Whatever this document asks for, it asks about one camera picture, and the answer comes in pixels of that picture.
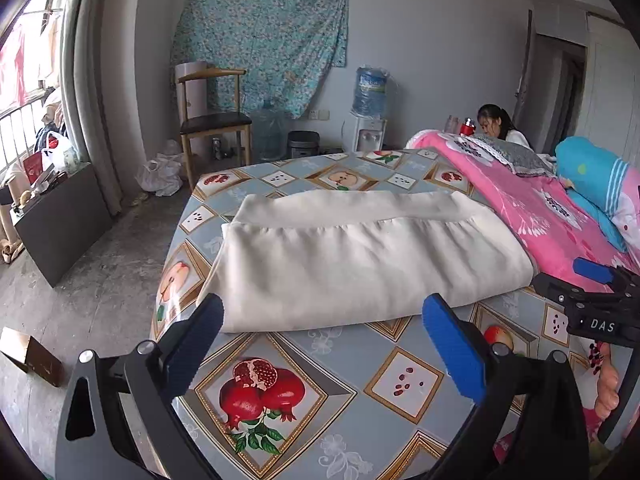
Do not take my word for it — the teal floral wall cloth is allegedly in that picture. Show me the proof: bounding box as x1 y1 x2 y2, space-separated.
170 0 349 120

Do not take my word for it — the metal window railing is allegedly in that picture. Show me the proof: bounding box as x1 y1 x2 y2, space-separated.
0 95 56 186

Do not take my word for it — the dark grey cabinet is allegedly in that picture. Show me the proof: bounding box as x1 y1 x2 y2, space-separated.
12 162 113 288

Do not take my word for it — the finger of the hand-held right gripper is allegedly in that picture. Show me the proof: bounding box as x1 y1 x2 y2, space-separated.
531 272 586 311
572 257 631 293

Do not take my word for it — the white water dispenser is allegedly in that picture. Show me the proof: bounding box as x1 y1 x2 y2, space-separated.
352 116 388 153

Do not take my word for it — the empty clear water jug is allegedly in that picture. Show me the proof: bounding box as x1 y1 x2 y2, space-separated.
250 100 288 161

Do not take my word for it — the grey curtain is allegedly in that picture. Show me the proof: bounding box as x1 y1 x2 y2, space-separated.
60 0 151 216

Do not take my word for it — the pink hanging cloth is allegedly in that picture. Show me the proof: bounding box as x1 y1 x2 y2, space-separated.
0 25 26 111

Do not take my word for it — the grey lace pillow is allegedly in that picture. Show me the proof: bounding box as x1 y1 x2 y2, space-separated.
452 135 556 178

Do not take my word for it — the beige floor stand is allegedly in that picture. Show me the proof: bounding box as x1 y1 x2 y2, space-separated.
0 180 26 263

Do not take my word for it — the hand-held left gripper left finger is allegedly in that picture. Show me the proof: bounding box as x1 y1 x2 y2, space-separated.
54 293 226 480

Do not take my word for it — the person's right hand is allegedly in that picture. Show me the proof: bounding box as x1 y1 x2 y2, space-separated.
594 360 626 418

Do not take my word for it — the wooden chair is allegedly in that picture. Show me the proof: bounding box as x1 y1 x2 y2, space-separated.
177 67 253 191

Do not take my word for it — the white door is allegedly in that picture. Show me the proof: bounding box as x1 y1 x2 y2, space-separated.
520 0 640 161

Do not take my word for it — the cream jacket with black trim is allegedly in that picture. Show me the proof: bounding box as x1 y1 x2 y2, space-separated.
196 189 535 335

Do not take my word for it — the dark rice cooker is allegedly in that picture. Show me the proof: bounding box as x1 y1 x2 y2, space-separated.
287 131 321 158

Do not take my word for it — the brown cardboard box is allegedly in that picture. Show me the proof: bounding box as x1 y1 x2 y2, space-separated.
0 326 66 387

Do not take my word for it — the white and red plastic bag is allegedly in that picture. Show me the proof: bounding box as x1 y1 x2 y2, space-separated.
39 132 81 173

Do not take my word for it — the blue water jug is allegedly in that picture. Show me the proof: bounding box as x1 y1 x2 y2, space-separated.
351 65 390 120

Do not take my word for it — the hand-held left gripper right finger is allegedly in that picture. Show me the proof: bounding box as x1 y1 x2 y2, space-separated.
421 294 591 480

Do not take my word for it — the pink floral blanket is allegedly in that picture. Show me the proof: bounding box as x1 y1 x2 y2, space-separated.
407 129 640 466

